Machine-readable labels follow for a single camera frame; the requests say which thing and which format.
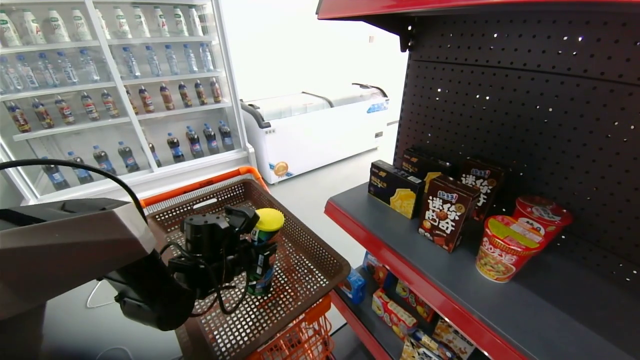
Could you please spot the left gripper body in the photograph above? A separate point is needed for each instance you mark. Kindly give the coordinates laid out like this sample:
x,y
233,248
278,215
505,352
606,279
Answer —
x,y
227,265

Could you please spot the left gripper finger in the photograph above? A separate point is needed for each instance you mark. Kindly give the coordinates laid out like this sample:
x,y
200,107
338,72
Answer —
x,y
264,256

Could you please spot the yellow lid dark jar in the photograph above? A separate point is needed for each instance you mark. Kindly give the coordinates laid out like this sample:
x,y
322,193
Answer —
x,y
269,222

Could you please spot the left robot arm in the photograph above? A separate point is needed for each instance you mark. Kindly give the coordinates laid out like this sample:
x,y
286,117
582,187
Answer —
x,y
60,250

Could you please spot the orange brown shopping cart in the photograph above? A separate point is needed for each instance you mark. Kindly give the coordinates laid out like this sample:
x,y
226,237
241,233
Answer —
x,y
300,260

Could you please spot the black red shop shelf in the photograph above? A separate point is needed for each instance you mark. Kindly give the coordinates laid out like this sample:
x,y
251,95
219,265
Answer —
x,y
525,100

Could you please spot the blue snack pack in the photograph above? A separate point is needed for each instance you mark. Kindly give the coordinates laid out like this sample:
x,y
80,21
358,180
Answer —
x,y
353,287

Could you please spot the blue red snack box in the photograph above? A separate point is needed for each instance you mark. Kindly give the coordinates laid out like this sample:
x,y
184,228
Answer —
x,y
376,270

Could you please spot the white chest freezer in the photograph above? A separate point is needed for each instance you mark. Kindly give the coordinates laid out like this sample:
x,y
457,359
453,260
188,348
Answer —
x,y
310,135

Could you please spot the white glass door fridge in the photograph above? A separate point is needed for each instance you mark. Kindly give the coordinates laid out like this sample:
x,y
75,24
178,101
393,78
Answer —
x,y
125,175

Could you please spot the red yellow snack box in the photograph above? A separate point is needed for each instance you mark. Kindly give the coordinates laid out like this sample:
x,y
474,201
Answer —
x,y
392,312
417,302

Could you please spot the black yellow snack box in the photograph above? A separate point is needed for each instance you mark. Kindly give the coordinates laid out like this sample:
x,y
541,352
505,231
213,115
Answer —
x,y
392,189
425,165

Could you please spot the row of cola bottles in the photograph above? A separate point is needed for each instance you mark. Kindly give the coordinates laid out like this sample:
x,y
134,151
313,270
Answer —
x,y
129,157

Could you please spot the brown biscuit box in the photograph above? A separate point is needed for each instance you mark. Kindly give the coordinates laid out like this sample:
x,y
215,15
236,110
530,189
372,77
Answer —
x,y
482,182
445,215

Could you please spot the row of brown tea bottles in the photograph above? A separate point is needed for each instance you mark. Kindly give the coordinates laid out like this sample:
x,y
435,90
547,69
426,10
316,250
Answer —
x,y
90,106

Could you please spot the red cup noodles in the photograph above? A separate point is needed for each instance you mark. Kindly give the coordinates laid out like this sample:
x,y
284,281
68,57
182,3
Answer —
x,y
542,212
505,250

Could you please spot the row of water bottles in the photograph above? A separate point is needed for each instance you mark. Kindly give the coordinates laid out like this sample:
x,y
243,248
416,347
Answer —
x,y
65,70

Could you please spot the row of white bottles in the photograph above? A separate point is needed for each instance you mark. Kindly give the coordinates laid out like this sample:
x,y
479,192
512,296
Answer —
x,y
80,25

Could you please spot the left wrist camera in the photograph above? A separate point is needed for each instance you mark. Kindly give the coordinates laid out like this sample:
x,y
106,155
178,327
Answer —
x,y
242,217

